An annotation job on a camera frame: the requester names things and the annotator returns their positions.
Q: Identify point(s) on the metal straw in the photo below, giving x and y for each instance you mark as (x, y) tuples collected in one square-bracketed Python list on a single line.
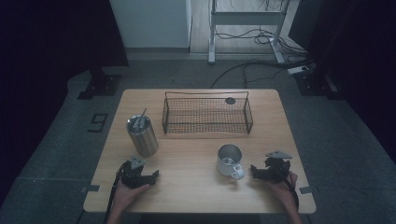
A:
[(141, 115)]

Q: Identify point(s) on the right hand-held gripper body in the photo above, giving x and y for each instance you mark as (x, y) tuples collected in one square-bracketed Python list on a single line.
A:
[(275, 171)]

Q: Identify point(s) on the white mug with steel inside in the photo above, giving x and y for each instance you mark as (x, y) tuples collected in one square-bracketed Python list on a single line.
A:
[(224, 168)]

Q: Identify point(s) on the person's right hand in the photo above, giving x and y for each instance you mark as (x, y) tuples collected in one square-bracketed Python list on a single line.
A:
[(286, 189)]

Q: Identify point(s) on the white metal desk frame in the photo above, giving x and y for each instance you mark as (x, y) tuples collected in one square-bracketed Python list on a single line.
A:
[(246, 18)]

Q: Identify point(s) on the stainless steel tumbler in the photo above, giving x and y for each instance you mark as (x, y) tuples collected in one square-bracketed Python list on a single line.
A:
[(144, 140)]

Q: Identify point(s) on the black curtain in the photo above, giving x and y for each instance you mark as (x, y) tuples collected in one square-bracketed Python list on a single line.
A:
[(358, 46), (46, 46)]

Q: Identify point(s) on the dark round table grommet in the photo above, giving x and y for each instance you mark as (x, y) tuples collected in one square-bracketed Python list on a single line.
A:
[(230, 100)]

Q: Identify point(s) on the grey tape piece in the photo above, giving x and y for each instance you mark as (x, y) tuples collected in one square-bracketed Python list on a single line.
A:
[(91, 188), (306, 189)]

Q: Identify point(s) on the white panel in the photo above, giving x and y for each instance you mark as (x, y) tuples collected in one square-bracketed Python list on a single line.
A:
[(152, 23)]

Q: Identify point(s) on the black stand base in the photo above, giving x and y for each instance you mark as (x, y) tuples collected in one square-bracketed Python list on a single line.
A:
[(101, 85), (314, 84)]

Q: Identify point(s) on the white power strip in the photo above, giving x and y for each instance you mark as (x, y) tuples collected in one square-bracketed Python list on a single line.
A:
[(297, 70)]

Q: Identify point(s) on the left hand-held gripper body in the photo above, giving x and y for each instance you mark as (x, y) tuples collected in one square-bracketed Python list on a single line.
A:
[(132, 177)]

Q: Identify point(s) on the person's left hand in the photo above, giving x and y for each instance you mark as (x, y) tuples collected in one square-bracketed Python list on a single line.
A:
[(126, 196)]

